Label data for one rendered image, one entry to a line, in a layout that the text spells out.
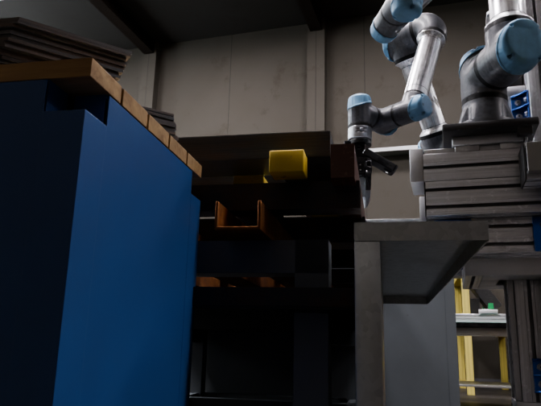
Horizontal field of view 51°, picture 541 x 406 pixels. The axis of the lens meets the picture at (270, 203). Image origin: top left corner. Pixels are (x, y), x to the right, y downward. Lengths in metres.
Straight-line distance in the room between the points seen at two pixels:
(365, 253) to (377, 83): 8.92
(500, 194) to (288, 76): 8.81
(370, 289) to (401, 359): 1.67
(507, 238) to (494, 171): 0.17
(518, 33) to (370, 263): 0.81
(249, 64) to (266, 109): 0.96
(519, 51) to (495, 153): 0.25
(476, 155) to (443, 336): 1.19
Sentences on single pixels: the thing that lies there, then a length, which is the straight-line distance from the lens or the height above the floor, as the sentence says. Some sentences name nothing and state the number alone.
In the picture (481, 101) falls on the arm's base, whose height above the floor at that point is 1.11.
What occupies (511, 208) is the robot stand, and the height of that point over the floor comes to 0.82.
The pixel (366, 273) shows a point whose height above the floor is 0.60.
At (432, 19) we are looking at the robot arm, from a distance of 2.10.
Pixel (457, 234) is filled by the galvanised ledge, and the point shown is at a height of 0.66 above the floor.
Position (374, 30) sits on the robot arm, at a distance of 1.64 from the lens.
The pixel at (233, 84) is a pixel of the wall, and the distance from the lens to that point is 10.47.
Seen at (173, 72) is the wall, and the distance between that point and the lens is 11.09.
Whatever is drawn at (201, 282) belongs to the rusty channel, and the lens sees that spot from 1.98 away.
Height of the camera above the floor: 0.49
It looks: 14 degrees up
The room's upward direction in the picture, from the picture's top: 1 degrees clockwise
